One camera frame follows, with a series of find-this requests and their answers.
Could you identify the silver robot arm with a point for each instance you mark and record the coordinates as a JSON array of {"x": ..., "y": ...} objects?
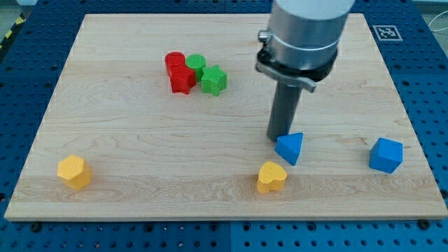
[{"x": 299, "y": 45}]

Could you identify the blue cube block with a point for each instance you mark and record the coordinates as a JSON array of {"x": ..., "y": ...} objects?
[{"x": 386, "y": 155}]

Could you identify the green star block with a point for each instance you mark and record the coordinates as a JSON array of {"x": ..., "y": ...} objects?
[{"x": 213, "y": 80}]

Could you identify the red star block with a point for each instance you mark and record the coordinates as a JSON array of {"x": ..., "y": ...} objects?
[{"x": 182, "y": 79}]

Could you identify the blue triangle block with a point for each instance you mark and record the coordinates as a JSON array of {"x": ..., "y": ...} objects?
[{"x": 289, "y": 147}]

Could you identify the wooden board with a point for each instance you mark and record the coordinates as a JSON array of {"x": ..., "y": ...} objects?
[{"x": 156, "y": 155}]

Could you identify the yellow heart block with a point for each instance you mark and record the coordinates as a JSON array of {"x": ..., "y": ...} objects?
[{"x": 271, "y": 176}]

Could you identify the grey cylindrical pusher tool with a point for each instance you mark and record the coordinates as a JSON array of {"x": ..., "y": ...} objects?
[{"x": 283, "y": 110}]

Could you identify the green cylinder block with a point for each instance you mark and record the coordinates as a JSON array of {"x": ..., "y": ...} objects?
[{"x": 196, "y": 62}]

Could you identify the red cylinder block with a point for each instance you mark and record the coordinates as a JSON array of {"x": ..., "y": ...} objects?
[{"x": 173, "y": 60}]

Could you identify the yellow hexagon block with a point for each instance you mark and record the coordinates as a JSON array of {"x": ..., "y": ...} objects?
[{"x": 74, "y": 172}]

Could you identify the white fiducial marker tag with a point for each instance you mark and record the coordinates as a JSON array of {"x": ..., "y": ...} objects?
[{"x": 387, "y": 33}]

